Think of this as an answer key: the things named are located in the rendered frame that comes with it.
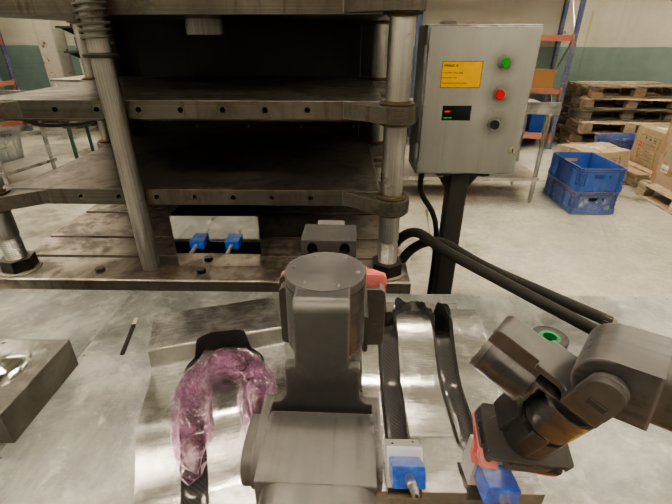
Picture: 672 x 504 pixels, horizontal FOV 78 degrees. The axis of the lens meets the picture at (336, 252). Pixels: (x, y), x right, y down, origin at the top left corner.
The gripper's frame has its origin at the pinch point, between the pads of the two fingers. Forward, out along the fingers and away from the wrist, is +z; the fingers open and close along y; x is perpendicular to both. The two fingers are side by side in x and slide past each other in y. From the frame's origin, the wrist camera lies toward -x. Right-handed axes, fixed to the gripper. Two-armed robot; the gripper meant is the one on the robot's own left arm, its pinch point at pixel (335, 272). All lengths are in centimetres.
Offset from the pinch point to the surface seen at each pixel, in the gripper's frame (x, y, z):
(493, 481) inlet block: 25.5, -20.3, -7.6
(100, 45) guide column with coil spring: -25, 61, 68
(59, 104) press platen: -10, 78, 72
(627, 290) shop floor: 115, -179, 192
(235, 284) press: 40, 33, 65
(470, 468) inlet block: 27.6, -18.5, -4.3
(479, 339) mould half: 26.8, -26.9, 23.0
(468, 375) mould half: 30.2, -23.7, 16.6
